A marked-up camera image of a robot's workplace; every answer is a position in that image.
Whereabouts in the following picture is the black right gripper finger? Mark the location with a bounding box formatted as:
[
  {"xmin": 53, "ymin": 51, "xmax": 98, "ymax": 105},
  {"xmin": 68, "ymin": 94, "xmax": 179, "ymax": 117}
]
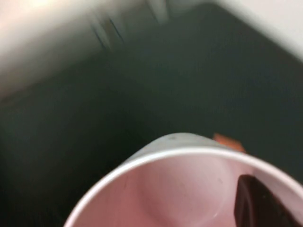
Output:
[{"xmin": 233, "ymin": 174, "xmax": 303, "ymax": 227}]

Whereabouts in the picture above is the pink plastic cup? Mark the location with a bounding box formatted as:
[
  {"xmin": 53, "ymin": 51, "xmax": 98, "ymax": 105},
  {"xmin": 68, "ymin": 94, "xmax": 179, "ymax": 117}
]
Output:
[{"xmin": 63, "ymin": 132, "xmax": 303, "ymax": 227}]

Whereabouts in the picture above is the orange block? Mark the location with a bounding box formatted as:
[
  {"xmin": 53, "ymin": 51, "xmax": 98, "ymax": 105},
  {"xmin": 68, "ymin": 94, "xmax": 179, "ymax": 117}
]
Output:
[{"xmin": 213, "ymin": 133, "xmax": 247, "ymax": 154}]

